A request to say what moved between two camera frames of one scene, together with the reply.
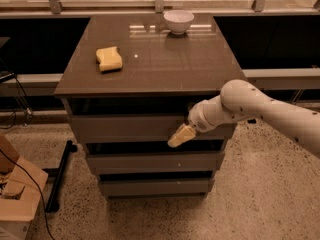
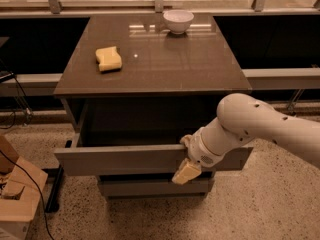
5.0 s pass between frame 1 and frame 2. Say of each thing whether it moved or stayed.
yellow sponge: stayed
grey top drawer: moved
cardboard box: stayed
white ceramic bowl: stayed
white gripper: moved
